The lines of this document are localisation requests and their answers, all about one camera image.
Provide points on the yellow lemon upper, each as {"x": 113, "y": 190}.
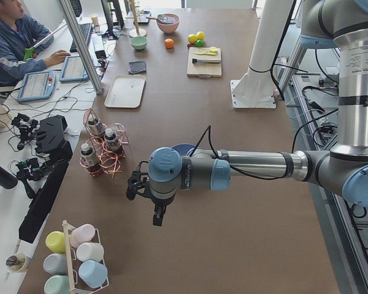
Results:
{"x": 200, "y": 35}

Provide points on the pink cup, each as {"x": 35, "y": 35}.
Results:
{"x": 82, "y": 234}

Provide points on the aluminium frame post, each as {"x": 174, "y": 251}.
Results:
{"x": 73, "y": 26}

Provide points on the tea bottle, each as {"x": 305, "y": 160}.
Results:
{"x": 96, "y": 127}
{"x": 111, "y": 141}
{"x": 90, "y": 160}

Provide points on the metal scoop in bowl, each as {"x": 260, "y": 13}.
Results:
{"x": 163, "y": 18}

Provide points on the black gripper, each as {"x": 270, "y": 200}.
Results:
{"x": 159, "y": 203}

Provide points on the tea bottle front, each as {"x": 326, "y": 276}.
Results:
{"x": 90, "y": 160}

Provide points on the grey folded cloth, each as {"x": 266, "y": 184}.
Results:
{"x": 137, "y": 67}

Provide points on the blue teach pendant right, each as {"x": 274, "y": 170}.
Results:
{"x": 73, "y": 70}

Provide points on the mint green cup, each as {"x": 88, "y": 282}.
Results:
{"x": 57, "y": 284}

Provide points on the tea bottle back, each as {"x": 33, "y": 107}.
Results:
{"x": 96, "y": 127}

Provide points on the blue teach pendant left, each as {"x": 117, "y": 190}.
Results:
{"x": 37, "y": 86}

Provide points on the white cup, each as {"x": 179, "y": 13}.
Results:
{"x": 90, "y": 251}

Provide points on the green ceramic bowl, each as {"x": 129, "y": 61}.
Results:
{"x": 139, "y": 42}

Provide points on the blue teach pendant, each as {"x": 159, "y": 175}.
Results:
{"x": 37, "y": 86}
{"x": 73, "y": 70}

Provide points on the blue round plate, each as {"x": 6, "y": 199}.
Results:
{"x": 184, "y": 148}

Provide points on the black keyboard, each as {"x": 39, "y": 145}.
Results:
{"x": 85, "y": 29}

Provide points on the white wire cup rack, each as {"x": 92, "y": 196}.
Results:
{"x": 76, "y": 284}

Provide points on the copper wire bottle rack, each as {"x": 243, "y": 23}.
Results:
{"x": 109, "y": 160}

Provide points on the tea bottle middle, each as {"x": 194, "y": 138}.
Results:
{"x": 111, "y": 141}

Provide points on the black water bottle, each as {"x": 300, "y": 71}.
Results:
{"x": 7, "y": 180}

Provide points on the lemon slice lower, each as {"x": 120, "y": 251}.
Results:
{"x": 202, "y": 50}

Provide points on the yellow plastic knife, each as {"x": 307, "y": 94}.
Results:
{"x": 207, "y": 53}

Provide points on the steel muddler black tip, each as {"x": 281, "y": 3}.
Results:
{"x": 205, "y": 61}

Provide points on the light blue cup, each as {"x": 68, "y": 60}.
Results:
{"x": 93, "y": 273}

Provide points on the pink bowl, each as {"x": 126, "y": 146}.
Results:
{"x": 169, "y": 28}

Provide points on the orange mandarin fruit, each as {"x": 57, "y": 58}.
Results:
{"x": 169, "y": 43}

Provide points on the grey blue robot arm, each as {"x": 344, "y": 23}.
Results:
{"x": 342, "y": 170}

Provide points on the wooden stand with round base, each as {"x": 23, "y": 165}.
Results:
{"x": 137, "y": 31}

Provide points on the wooden cutting board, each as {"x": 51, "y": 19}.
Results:
{"x": 203, "y": 70}

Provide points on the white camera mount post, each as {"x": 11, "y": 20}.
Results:
{"x": 255, "y": 89}

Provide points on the yellow cup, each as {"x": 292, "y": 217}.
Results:
{"x": 55, "y": 241}

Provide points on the grey cup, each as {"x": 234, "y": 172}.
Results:
{"x": 55, "y": 264}

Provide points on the yellow lemon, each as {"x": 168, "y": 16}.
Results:
{"x": 192, "y": 38}
{"x": 200, "y": 35}

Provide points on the yellow lemon lower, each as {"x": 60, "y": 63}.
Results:
{"x": 192, "y": 38}

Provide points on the cream rabbit tray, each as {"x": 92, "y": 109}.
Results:
{"x": 125, "y": 91}

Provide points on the green lime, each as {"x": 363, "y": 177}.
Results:
{"x": 199, "y": 43}

